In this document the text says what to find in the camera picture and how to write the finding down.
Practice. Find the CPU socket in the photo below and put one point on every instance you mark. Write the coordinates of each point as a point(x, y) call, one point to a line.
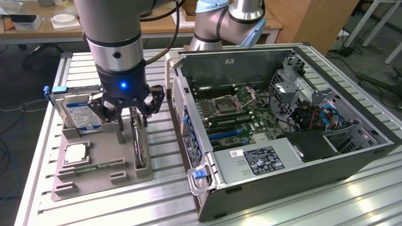
point(225, 104)

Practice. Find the wooden cabinet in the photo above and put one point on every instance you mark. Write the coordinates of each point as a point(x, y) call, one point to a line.
point(314, 23)

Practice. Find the metal socket cover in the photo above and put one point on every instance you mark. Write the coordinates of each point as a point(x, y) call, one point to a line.
point(246, 94)

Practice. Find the black stand foot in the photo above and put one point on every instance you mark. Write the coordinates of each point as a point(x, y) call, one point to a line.
point(379, 83)

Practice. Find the white round lidded box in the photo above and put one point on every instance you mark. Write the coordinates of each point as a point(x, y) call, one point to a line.
point(66, 22)

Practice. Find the black chair base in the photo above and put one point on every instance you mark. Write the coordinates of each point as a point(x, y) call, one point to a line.
point(40, 50)

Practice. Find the hard disk with blue carrier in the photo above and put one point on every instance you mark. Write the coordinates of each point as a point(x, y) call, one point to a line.
point(78, 117)

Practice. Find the blue case latch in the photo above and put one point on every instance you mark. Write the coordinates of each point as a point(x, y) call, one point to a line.
point(198, 175)

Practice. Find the black floor box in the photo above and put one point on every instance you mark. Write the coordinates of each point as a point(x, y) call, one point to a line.
point(346, 51)

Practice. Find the silver chipset heatsink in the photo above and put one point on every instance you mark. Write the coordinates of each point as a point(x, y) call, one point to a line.
point(262, 138)

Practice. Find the white table frame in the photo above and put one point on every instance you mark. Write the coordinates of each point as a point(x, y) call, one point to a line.
point(361, 24)

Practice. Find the green motherboard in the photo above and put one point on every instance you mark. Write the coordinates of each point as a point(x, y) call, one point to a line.
point(263, 117)

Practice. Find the black plastic air duct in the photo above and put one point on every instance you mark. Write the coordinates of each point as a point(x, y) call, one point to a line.
point(314, 146)

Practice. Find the green RAM stick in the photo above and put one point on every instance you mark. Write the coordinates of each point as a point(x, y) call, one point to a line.
point(229, 119)
point(91, 167)

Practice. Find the dark grey PC case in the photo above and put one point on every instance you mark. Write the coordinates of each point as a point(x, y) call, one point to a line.
point(282, 188)

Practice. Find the grey parts rack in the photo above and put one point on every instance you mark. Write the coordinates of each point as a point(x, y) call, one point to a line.
point(94, 183)

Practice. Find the brown cardboard box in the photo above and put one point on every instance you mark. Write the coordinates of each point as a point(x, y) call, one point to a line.
point(188, 11)

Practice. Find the wooden desk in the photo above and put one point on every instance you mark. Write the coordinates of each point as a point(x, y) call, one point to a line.
point(47, 35)

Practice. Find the metal disk bay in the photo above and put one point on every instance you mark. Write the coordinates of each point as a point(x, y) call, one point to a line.
point(283, 94)
point(354, 139)

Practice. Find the white paper tray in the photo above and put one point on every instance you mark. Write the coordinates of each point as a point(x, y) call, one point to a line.
point(184, 22)

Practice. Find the silver CPU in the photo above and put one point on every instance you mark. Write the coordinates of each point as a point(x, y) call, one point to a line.
point(75, 154)

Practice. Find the grey power supply unit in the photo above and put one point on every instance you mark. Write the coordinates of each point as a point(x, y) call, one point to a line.
point(233, 169)

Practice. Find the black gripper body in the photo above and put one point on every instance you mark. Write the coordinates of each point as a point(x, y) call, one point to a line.
point(122, 77)

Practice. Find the black graphics card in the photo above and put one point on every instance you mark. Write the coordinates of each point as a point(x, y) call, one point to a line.
point(138, 146)

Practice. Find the white box with black top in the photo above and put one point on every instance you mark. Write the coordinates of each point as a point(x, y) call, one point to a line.
point(24, 22)

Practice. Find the blue expansion slot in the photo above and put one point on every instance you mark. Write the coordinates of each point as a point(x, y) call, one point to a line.
point(226, 134)

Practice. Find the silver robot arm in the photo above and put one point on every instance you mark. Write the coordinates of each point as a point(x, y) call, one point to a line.
point(110, 35)

